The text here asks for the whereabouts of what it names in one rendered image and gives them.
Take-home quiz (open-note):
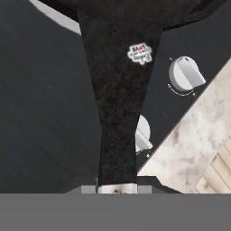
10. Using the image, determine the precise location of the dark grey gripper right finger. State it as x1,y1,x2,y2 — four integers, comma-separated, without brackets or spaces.
136,176,183,195

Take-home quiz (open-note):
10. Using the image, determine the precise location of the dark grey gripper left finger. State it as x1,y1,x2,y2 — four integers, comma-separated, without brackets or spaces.
64,176,99,195

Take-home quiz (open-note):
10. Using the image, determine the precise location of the black cast iron pan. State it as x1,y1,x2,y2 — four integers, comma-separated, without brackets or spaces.
38,0,228,195

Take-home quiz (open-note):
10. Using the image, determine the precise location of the black hob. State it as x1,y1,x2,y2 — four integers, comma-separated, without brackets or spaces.
0,0,231,195

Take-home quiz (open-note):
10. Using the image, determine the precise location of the white hob knob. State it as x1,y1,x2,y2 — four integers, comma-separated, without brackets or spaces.
167,55,208,92
134,115,154,154

